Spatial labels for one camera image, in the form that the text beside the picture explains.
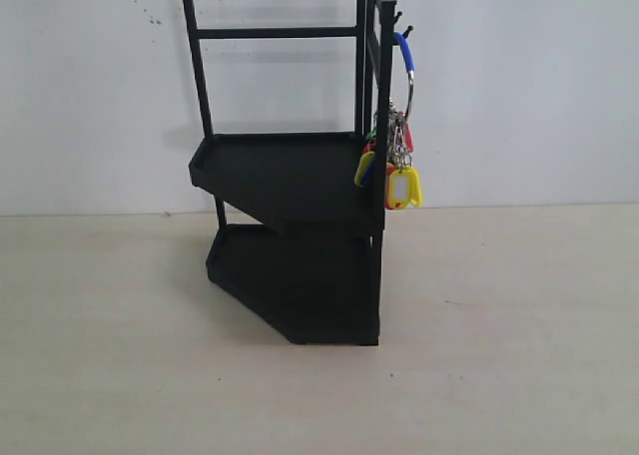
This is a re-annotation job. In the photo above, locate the colourful key tag bunch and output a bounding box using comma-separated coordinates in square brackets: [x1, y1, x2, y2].
[384, 25, 423, 211]

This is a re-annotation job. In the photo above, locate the black two-tier metal rack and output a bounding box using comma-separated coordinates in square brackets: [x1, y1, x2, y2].
[182, 0, 409, 346]

